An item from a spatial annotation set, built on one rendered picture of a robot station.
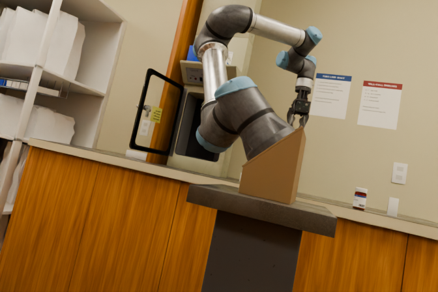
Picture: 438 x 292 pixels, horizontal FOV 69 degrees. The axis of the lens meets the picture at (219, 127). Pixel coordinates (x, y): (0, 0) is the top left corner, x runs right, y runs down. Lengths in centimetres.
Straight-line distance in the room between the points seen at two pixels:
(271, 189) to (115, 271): 105
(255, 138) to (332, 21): 158
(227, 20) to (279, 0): 125
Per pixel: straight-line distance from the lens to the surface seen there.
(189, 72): 177
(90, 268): 173
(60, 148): 182
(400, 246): 136
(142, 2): 281
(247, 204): 70
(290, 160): 76
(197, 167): 172
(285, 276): 78
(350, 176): 203
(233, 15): 119
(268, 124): 81
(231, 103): 85
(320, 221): 70
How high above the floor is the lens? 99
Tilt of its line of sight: 7 degrees up
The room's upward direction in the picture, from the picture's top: 12 degrees clockwise
